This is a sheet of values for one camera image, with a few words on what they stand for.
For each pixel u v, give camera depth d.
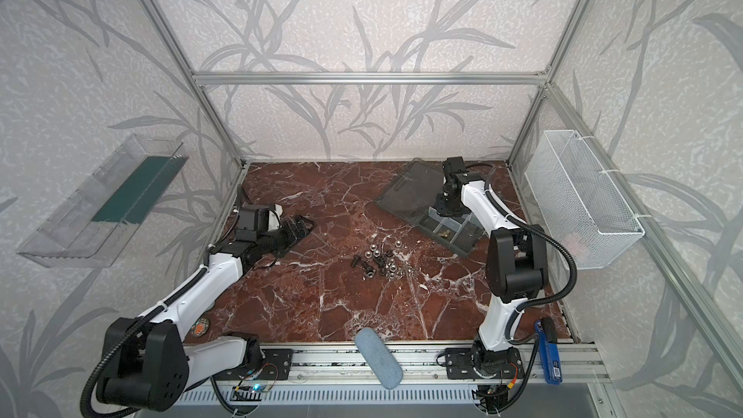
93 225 0.65
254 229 0.65
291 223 0.77
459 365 0.73
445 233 0.99
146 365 0.40
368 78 0.94
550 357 0.72
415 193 1.42
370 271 0.89
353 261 0.91
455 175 0.68
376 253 0.93
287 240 0.75
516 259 0.50
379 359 0.72
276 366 0.72
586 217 0.62
